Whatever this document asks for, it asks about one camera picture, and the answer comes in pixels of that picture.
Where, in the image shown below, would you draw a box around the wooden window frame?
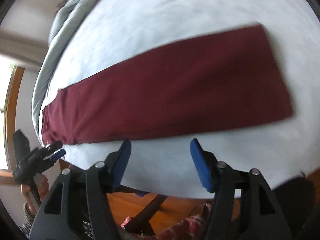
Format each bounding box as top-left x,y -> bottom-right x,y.
1,66 -> 24,185

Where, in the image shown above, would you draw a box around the maroon pants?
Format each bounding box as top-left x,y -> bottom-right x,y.
41,25 -> 293,145

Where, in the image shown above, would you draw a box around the white fleece bed sheet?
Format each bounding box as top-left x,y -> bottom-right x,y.
32,0 -> 319,198

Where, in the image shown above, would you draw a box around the person's left hand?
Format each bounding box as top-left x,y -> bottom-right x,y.
21,173 -> 51,218

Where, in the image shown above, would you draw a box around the beige curtain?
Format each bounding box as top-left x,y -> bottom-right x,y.
1,30 -> 48,71

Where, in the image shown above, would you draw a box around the grey-green quilt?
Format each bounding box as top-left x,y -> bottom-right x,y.
31,0 -> 98,138

